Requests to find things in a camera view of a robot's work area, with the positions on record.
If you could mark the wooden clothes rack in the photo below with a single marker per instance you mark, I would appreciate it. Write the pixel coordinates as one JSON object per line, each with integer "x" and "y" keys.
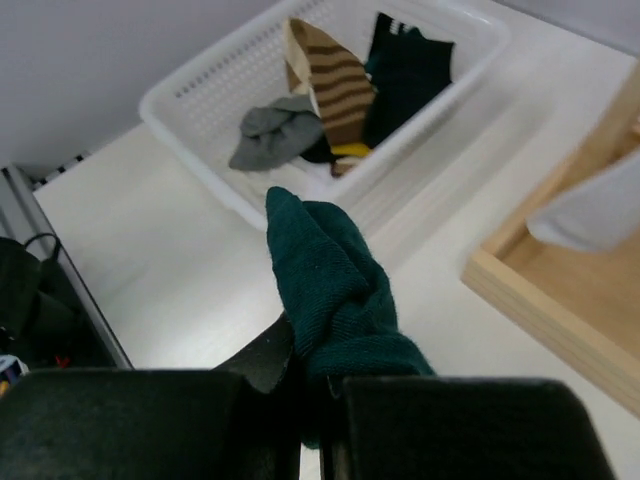
{"x": 583, "y": 306}

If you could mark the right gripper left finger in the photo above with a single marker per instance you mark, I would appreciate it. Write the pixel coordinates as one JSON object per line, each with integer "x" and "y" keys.
{"x": 231, "y": 422}

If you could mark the yellow sock in basket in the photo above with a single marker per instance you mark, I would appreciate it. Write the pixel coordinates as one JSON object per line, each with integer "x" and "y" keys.
{"x": 358, "y": 150}

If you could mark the teal green sock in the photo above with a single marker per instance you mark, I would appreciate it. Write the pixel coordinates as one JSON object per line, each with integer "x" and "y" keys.
{"x": 338, "y": 301}

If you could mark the aluminium rail frame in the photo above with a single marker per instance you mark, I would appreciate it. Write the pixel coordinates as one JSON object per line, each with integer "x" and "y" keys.
{"x": 49, "y": 319}

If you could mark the grey sock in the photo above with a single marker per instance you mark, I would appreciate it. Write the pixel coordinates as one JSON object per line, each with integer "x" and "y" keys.
{"x": 273, "y": 135}

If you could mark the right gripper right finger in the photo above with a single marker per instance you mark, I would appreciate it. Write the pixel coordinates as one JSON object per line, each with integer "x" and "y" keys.
{"x": 460, "y": 428}

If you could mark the brown striped sock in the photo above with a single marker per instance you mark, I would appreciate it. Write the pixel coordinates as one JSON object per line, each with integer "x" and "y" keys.
{"x": 331, "y": 76}

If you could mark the dark teal sock in basket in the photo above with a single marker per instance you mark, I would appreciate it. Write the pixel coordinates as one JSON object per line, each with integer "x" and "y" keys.
{"x": 407, "y": 71}

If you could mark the black sock in basket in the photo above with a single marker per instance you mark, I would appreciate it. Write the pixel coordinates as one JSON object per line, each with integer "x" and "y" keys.
{"x": 319, "y": 153}

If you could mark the white striped sock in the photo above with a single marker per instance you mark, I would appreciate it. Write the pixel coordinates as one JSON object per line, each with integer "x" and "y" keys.
{"x": 596, "y": 215}

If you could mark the clear plastic basket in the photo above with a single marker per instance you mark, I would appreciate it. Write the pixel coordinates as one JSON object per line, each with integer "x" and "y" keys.
{"x": 197, "y": 110}

